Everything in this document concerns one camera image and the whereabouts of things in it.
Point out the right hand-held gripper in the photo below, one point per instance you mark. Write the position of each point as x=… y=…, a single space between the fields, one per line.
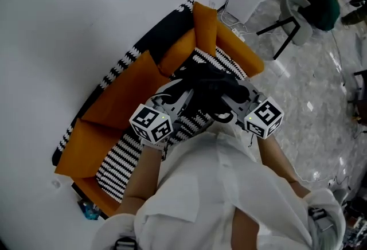
x=263 y=117

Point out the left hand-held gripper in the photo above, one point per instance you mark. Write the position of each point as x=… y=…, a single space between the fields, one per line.
x=150 y=122

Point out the black backpack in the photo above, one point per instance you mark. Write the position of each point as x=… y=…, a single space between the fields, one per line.
x=212 y=82

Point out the orange sofa seat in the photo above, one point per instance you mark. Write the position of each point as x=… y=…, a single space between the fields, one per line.
x=238 y=51

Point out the person's right forearm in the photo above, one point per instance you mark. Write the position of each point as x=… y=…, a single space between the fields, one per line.
x=275 y=163

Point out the person's left forearm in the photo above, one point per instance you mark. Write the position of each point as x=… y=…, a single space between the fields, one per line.
x=143 y=177

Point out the orange cushion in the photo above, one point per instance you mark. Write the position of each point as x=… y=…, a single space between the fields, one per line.
x=204 y=28
x=86 y=151
x=177 y=51
x=129 y=91

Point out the black and white striped blanket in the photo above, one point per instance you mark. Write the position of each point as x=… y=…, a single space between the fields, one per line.
x=123 y=163

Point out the white power strip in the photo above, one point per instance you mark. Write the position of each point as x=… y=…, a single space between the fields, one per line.
x=238 y=34

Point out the person's white shirt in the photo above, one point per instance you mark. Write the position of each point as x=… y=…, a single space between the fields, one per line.
x=206 y=191

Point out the black stand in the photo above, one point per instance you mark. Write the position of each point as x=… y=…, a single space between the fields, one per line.
x=359 y=91

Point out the blue packet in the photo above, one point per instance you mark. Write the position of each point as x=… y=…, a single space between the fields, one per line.
x=89 y=210

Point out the grey chair with black legs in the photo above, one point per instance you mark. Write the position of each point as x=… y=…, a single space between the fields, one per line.
x=292 y=11

